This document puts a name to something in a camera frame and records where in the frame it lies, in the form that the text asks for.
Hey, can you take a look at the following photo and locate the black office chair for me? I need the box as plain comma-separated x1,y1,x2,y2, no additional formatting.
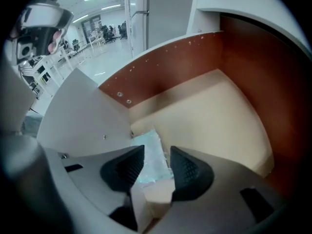
117,20,128,40
100,24,117,43

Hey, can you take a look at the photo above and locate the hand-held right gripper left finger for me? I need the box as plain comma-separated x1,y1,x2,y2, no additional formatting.
45,144,146,232

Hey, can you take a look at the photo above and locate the small white item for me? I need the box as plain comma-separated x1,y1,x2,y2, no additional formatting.
130,128,175,185

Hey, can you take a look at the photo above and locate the white drawer with wooden inside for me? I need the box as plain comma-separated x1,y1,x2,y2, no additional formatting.
36,16,307,230

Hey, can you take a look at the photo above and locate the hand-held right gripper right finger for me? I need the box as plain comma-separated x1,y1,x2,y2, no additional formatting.
143,145,290,234

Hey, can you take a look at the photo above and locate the beige shirt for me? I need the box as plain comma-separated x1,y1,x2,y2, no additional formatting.
0,52,38,136

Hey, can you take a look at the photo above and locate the white table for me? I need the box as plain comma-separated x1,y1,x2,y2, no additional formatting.
31,45,74,98
87,29,106,56

